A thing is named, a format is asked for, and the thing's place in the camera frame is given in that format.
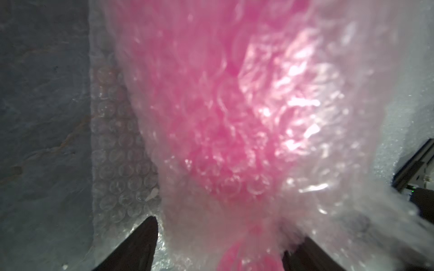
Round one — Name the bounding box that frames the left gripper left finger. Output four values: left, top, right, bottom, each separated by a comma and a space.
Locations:
93, 216, 158, 271

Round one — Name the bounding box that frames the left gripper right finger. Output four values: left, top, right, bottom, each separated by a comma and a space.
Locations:
282, 237, 345, 271

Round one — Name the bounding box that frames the bubble wrap of pink glass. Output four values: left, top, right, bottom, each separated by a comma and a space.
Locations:
89, 1, 434, 271

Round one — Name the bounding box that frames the bubble wrap of yellow-orange glass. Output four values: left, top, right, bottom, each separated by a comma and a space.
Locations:
371, 1, 434, 184

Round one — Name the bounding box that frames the pink glass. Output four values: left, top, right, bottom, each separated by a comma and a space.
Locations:
113, 1, 326, 271

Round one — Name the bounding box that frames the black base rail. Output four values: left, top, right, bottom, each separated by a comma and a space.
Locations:
392, 138, 434, 193

